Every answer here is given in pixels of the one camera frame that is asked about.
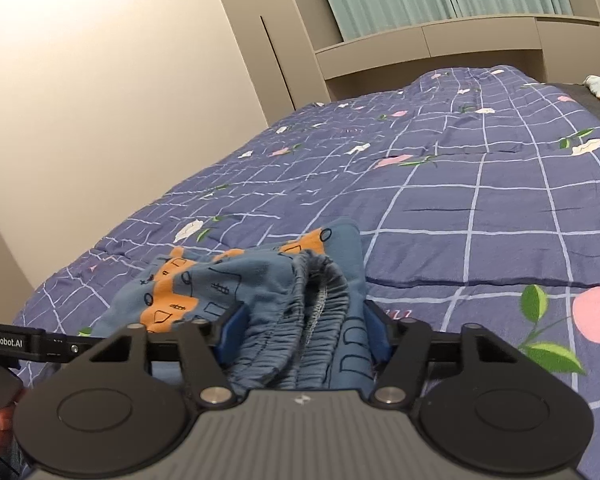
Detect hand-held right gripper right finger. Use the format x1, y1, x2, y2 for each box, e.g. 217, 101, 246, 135
363, 301, 521, 407

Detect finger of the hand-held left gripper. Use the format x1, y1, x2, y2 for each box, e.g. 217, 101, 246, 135
0, 320, 103, 361

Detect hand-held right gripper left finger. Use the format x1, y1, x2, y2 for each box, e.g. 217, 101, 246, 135
80, 301, 249, 408

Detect blue pants with orange print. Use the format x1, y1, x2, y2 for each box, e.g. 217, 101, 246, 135
87, 217, 386, 396

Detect blue checked floral blanket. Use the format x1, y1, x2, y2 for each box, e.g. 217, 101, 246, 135
12, 65, 600, 480

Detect beige built-in cabinet unit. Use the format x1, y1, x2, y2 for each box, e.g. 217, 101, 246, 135
205, 0, 600, 111

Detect dark grey bed sheet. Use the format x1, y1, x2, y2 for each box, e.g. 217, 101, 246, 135
542, 81, 600, 136

